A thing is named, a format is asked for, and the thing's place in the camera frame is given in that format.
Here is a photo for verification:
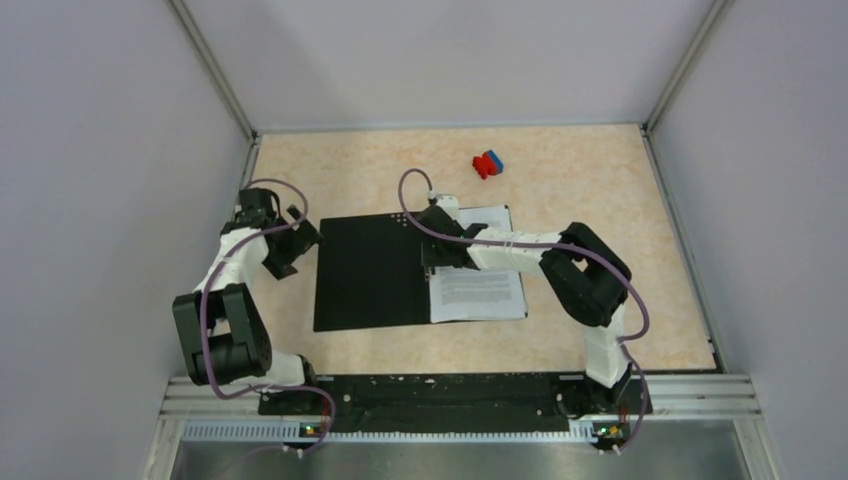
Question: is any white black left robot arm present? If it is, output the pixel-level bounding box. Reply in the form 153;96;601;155
172;187;323;414

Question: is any white printed paper stack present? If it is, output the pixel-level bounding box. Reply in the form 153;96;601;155
429;205;529;325

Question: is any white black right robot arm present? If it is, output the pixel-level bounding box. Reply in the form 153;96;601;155
407;195;632;412

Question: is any teal and black file folder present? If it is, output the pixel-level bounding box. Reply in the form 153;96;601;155
312;204;529;334

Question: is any red and blue toy block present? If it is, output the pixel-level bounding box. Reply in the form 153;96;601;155
471;150;504;180

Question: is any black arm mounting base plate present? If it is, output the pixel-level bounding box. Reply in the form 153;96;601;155
258;372;653;434

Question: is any aluminium front frame rail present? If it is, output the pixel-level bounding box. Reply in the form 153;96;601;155
143;373;783;479

